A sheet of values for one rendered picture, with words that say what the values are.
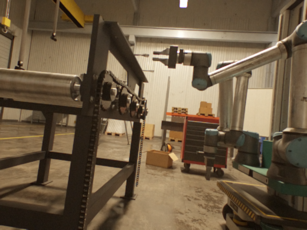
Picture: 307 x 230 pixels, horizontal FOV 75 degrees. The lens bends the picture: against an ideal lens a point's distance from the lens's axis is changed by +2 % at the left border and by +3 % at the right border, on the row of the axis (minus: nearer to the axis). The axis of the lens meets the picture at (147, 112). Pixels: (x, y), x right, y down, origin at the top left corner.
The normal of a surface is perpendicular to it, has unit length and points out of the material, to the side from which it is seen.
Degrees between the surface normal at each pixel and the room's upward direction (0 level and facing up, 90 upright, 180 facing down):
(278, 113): 90
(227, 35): 90
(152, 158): 90
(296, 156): 95
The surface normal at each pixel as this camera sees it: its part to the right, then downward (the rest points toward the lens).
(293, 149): -0.33, 0.00
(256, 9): -0.12, -0.07
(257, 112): -0.52, -0.11
